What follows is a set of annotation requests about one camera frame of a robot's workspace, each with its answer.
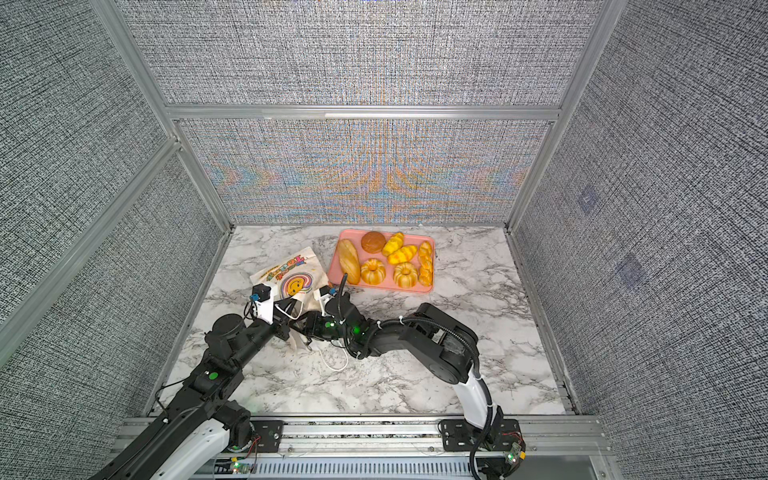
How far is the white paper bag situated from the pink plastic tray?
0.49 ft

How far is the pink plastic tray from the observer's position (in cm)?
102

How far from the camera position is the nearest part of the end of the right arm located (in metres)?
0.67

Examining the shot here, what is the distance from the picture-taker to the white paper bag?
31.8 inches
